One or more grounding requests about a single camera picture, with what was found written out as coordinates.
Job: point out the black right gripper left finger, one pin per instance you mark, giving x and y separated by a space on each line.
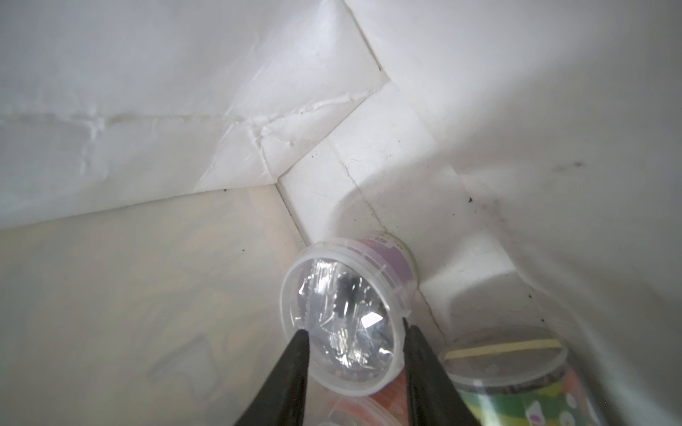
281 399

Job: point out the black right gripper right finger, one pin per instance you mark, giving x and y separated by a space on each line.
431 397

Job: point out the purple label seed jar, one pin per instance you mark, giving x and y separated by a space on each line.
352 297

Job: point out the white canvas tote bag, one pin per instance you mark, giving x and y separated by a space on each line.
163 163

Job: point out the red seed jar in bag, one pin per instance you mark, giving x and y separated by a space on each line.
386 407

